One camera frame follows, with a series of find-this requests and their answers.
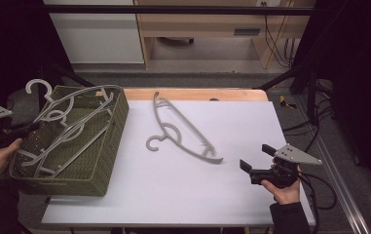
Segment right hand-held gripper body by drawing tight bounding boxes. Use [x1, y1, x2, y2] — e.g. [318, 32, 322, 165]
[249, 143, 323, 189]

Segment olive green woven basket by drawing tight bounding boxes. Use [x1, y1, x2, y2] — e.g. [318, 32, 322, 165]
[9, 85, 130, 198]

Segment person's right hand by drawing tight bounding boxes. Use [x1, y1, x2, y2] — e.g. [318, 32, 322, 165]
[260, 164, 303, 206]

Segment white table sheet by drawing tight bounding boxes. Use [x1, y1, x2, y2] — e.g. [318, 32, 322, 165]
[40, 99, 316, 227]

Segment yellow and black tool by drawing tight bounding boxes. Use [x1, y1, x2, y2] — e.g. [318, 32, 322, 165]
[278, 95, 298, 110]

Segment black metal stand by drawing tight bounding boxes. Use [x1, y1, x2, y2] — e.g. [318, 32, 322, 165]
[257, 61, 319, 127]
[36, 59, 94, 111]

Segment black curtain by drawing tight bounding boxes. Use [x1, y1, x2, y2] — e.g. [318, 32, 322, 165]
[0, 0, 75, 131]
[291, 0, 371, 199]

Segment wooden table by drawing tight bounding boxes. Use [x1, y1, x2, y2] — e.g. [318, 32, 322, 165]
[123, 88, 270, 102]

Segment white cabinet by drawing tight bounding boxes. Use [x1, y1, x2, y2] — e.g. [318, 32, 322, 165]
[43, 0, 145, 64]

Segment light wooden desk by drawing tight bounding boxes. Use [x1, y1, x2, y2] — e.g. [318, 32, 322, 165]
[133, 0, 317, 70]

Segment black floor cables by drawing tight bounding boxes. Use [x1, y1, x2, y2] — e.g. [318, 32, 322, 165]
[282, 79, 336, 149]

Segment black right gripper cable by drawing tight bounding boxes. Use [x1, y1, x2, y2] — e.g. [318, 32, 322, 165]
[298, 172, 339, 234]

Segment aluminium rail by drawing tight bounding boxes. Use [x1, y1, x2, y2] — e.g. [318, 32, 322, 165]
[294, 97, 371, 234]

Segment black hanging cables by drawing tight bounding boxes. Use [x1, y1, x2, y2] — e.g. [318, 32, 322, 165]
[263, 2, 302, 69]

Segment black horizontal frame bar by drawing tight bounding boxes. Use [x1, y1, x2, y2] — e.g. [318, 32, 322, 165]
[43, 4, 315, 16]

